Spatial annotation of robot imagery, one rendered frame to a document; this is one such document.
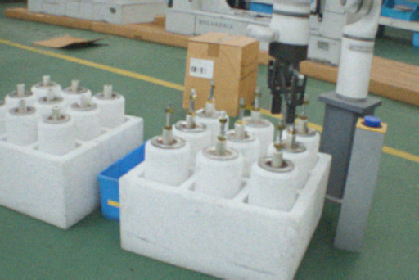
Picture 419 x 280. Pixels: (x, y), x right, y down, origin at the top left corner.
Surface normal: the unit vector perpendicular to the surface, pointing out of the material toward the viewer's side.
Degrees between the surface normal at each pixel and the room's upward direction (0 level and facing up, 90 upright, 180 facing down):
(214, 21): 90
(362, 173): 90
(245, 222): 90
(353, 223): 90
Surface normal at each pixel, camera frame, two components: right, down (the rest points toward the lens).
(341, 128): -0.63, 0.22
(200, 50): -0.36, 0.30
